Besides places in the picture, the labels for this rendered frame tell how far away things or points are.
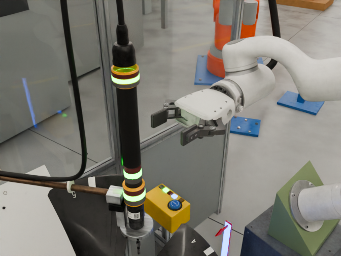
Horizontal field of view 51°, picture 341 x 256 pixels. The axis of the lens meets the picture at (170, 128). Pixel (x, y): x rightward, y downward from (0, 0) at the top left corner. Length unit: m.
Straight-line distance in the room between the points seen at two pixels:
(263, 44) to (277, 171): 2.55
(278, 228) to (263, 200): 1.55
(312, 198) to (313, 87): 0.65
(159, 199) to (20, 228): 0.52
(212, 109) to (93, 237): 0.43
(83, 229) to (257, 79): 0.55
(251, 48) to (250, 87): 0.09
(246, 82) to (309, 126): 3.23
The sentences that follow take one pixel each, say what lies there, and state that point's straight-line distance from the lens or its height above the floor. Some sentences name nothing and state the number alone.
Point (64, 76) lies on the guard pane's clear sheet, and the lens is 1.38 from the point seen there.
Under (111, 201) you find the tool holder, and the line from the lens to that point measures 0.73.
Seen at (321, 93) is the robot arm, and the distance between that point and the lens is 0.79.
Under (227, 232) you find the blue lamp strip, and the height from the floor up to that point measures 1.15.
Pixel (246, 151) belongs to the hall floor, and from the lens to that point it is 3.45.
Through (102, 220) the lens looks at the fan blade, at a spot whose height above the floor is 1.37.
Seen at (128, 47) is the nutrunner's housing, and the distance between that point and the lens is 0.54.
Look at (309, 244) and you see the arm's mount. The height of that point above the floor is 0.99.
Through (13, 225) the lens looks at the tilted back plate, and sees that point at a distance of 1.10.
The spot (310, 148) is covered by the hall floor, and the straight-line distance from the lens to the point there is 3.68.
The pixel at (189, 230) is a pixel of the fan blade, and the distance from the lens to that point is 1.12.
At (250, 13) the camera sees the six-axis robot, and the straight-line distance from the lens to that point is 4.49.
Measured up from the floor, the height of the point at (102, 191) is 1.54.
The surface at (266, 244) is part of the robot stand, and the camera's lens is 1.47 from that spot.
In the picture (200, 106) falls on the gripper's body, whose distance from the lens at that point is 0.73.
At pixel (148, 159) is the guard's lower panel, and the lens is 1.85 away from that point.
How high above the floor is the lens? 2.03
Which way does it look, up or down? 33 degrees down
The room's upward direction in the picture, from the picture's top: straight up
